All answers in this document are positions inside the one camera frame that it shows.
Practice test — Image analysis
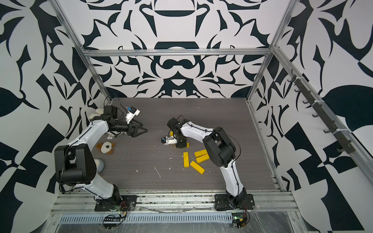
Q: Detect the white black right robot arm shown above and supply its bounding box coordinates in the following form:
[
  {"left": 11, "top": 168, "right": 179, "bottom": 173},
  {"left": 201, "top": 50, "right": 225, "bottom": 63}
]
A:
[{"left": 161, "top": 117, "right": 247, "bottom": 206}]

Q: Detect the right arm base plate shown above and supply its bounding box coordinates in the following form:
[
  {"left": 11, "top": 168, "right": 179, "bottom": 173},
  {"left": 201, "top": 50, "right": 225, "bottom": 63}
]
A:
[{"left": 214, "top": 194, "right": 255, "bottom": 211}]

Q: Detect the aluminium horizontal frame bar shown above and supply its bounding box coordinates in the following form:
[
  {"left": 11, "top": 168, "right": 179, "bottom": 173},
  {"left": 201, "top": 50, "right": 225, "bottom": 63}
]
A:
[{"left": 82, "top": 48, "right": 270, "bottom": 57}]

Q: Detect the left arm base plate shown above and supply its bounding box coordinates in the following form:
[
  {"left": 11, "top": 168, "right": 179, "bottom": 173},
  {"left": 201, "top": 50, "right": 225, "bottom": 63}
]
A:
[{"left": 94, "top": 195, "right": 138, "bottom": 212}]

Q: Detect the left controller board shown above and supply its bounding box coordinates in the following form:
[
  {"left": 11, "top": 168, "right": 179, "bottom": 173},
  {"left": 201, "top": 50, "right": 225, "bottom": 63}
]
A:
[{"left": 102, "top": 215, "right": 126, "bottom": 229}]

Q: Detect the controller board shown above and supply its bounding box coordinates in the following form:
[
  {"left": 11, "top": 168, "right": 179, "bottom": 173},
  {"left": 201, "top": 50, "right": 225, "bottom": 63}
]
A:
[
  {"left": 232, "top": 212, "right": 250, "bottom": 228},
  {"left": 102, "top": 215, "right": 126, "bottom": 229}
]

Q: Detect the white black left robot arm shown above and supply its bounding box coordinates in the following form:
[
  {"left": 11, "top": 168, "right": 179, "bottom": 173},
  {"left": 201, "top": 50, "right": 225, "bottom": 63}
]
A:
[{"left": 54, "top": 105, "right": 148, "bottom": 207}]

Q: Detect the right controller board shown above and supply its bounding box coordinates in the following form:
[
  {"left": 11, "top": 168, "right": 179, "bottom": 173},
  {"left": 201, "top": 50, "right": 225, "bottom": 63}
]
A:
[{"left": 232, "top": 212, "right": 250, "bottom": 228}]

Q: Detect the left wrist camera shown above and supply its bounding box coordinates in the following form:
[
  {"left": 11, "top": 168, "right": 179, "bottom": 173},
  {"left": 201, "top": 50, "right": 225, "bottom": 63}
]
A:
[{"left": 125, "top": 106, "right": 140, "bottom": 124}]

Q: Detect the aluminium corner frame post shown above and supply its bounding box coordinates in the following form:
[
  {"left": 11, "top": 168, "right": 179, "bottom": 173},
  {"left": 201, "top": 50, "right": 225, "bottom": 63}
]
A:
[{"left": 246, "top": 0, "right": 299, "bottom": 103}]

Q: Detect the aluminium left frame post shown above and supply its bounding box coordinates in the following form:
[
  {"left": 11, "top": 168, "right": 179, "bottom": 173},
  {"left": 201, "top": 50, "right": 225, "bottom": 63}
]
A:
[{"left": 48, "top": 0, "right": 112, "bottom": 102}]

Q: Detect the grey white bowl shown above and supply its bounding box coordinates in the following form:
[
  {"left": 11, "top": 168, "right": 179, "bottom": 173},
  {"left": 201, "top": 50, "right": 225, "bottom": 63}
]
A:
[{"left": 94, "top": 159, "right": 105, "bottom": 174}]

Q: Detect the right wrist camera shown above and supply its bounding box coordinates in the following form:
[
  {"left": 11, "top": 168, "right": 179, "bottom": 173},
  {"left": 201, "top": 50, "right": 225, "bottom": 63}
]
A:
[{"left": 161, "top": 136, "right": 177, "bottom": 145}]

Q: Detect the aluminium rail front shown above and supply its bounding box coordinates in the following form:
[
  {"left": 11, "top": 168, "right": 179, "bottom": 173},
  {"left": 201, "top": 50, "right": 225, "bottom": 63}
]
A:
[{"left": 50, "top": 189, "right": 299, "bottom": 214}]

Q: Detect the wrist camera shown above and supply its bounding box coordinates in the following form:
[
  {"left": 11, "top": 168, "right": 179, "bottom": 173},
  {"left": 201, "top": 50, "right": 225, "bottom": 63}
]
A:
[
  {"left": 125, "top": 106, "right": 140, "bottom": 124},
  {"left": 161, "top": 136, "right": 177, "bottom": 145}
]

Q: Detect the black hook rack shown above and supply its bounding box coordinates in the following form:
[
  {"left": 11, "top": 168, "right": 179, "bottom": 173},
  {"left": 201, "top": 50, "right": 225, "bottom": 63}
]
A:
[{"left": 288, "top": 70, "right": 356, "bottom": 154}]

